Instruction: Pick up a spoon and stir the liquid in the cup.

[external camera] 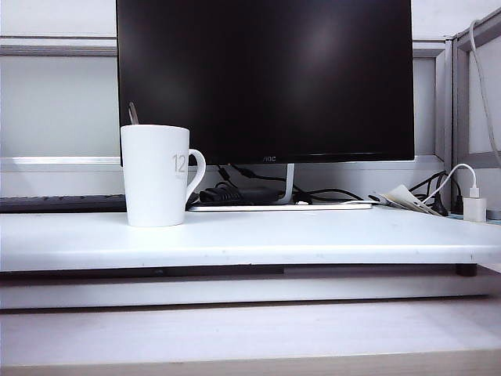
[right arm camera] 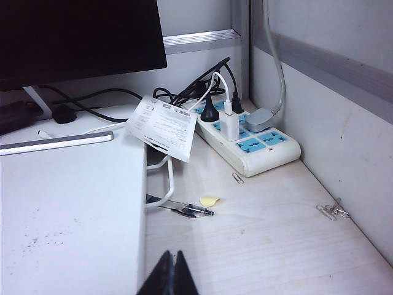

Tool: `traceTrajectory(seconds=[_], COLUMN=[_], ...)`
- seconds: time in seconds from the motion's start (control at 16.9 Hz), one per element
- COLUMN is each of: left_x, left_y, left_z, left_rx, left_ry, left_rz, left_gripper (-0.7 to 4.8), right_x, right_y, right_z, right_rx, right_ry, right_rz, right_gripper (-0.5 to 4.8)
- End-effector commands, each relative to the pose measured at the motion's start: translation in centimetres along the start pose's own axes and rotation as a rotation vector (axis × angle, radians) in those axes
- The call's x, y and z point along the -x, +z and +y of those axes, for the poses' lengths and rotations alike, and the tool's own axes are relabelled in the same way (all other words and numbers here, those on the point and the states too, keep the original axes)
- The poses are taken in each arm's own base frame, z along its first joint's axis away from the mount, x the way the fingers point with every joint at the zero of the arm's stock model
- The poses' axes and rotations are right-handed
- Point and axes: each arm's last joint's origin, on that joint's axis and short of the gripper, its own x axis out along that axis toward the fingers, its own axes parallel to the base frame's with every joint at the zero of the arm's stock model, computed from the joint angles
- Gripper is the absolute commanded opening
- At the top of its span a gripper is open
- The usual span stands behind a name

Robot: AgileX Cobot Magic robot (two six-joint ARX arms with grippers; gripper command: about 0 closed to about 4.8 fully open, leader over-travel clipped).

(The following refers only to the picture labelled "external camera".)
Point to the metal spoon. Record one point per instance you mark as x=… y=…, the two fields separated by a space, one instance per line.
x=134 y=114

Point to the black power adapter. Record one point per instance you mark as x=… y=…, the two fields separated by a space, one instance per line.
x=235 y=194

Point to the silver monitor stand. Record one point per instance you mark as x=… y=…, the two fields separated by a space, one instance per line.
x=290 y=184

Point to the white desk riser board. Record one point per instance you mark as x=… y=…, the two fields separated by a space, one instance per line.
x=274 y=239

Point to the white ceramic mug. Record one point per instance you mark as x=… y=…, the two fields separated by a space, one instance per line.
x=154 y=184

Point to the black AOC monitor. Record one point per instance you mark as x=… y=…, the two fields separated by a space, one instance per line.
x=266 y=78

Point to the folded paper booklet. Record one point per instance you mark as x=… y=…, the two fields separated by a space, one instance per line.
x=403 y=196

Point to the black keyboard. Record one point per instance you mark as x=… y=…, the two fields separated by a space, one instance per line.
x=62 y=203

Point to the white USB charger block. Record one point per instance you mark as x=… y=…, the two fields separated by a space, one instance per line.
x=475 y=210

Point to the black rubber foot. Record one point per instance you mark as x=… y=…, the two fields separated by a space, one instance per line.
x=466 y=270

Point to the small grey box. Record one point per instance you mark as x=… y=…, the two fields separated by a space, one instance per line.
x=494 y=214

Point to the grey side partition frame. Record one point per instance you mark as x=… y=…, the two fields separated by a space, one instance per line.
x=458 y=117

